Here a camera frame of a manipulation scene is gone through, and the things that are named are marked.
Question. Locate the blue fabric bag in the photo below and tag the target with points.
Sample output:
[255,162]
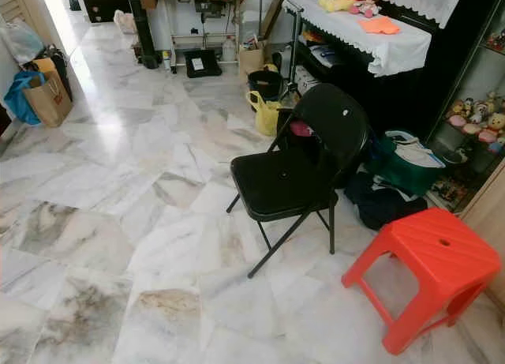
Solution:
[17,99]

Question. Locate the yellow plush toy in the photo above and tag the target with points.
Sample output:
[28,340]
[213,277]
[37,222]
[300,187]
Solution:
[334,3]

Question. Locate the glass cabinet with figurines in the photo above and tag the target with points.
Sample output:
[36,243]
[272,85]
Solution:
[477,119]

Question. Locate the grey translucent plastic bag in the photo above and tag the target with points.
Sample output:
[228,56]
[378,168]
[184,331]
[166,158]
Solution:
[22,39]

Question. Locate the yellow plastic bag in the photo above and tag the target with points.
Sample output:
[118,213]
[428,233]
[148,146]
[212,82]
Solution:
[267,118]

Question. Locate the dark navy bag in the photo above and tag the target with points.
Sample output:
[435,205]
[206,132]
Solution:
[379,206]

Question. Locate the large brown paper bag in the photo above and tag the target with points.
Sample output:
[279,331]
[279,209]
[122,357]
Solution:
[49,102]

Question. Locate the orange folded cloth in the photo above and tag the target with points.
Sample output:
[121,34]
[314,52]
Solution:
[379,25]

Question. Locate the pink cloth item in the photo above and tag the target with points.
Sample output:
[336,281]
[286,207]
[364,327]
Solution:
[301,129]

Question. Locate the red plastic stool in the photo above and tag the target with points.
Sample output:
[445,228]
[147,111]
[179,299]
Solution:
[434,249]

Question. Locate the black folding chair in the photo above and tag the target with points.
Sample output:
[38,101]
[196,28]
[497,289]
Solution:
[276,182]

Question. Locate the small brown paper bag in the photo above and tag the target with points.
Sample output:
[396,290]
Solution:
[251,60]

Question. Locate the green fabric bag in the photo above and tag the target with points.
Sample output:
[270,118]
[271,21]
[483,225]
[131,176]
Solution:
[402,172]

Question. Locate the black plastic bucket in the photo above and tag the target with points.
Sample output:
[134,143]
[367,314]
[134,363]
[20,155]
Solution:
[264,85]

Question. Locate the black upright piano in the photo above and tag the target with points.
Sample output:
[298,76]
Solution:
[402,95]

